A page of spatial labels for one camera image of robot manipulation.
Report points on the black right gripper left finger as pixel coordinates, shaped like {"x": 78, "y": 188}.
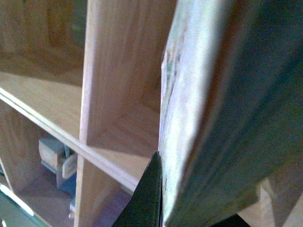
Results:
{"x": 145, "y": 206}

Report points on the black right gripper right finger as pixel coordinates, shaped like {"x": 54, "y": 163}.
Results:
{"x": 253, "y": 117}

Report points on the white illustrated paperback book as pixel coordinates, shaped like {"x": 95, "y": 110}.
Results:
{"x": 187, "y": 66}

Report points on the left wooden shelf unit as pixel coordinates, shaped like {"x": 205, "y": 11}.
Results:
{"x": 47, "y": 99}

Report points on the wooden shelf unit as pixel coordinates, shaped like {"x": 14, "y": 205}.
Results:
{"x": 209, "y": 91}
{"x": 47, "y": 99}

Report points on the right wooden shelf unit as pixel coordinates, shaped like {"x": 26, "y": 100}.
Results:
{"x": 209, "y": 91}

